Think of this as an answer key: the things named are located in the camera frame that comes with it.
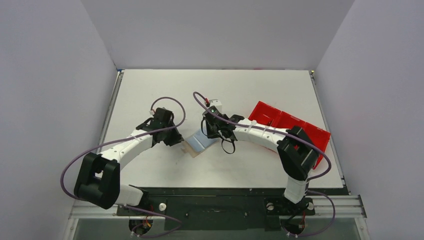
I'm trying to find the aluminium frame rail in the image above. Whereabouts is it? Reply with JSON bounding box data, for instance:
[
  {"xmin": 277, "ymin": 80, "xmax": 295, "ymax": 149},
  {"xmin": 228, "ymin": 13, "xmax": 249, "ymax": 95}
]
[{"xmin": 71, "ymin": 69, "xmax": 364, "ymax": 240}]

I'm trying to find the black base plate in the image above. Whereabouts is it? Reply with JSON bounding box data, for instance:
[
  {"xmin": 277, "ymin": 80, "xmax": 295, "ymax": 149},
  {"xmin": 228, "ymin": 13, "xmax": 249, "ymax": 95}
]
[{"xmin": 116, "ymin": 186, "xmax": 349, "ymax": 232}]

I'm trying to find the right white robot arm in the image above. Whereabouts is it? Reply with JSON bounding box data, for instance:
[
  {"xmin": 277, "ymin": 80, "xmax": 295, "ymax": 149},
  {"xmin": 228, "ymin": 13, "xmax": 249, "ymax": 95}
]
[{"xmin": 203, "ymin": 106, "xmax": 319, "ymax": 214}]

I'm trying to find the red plastic bin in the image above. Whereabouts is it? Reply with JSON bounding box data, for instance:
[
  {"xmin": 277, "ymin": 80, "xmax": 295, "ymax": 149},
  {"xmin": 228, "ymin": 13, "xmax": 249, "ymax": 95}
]
[{"xmin": 248, "ymin": 100, "xmax": 332, "ymax": 170}]

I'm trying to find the black looped cable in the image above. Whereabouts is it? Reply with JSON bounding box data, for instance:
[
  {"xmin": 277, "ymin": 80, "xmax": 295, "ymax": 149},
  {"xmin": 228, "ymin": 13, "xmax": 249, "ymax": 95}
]
[{"xmin": 221, "ymin": 137, "xmax": 237, "ymax": 155}]

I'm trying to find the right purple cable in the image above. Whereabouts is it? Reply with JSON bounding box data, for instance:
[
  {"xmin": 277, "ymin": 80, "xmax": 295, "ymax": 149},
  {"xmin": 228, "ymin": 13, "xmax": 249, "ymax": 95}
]
[{"xmin": 193, "ymin": 91, "xmax": 337, "ymax": 238}]

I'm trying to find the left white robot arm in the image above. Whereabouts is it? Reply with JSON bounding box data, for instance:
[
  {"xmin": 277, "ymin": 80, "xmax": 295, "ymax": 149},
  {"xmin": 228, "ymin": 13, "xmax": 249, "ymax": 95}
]
[{"xmin": 73, "ymin": 107, "xmax": 184, "ymax": 215}]

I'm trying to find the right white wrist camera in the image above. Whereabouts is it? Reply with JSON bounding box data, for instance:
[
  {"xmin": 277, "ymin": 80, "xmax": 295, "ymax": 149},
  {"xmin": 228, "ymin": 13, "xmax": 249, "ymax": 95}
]
[{"xmin": 209, "ymin": 99, "xmax": 223, "ymax": 112}]

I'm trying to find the beige leather card holder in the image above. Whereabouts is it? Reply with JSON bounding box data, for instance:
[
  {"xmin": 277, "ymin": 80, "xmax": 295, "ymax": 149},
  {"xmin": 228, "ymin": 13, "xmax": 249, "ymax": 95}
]
[{"xmin": 181, "ymin": 129, "xmax": 218, "ymax": 158}]

